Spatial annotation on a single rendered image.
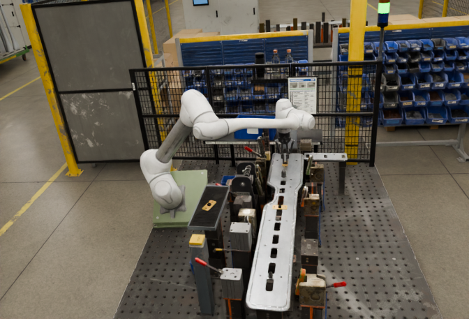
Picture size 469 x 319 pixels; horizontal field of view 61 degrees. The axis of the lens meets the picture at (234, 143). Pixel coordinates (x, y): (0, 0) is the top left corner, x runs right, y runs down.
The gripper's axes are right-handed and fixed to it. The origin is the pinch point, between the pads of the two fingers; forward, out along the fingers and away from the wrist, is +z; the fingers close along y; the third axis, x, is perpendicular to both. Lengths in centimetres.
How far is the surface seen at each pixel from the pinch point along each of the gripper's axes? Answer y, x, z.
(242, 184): -21, -46, -9
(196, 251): -33, -100, -6
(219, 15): -181, 636, 3
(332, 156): 31.4, 15.0, 5.8
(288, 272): 8, -97, 5
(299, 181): 10.2, -18.8, 5.6
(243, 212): -17, -64, -3
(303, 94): 11, 54, -25
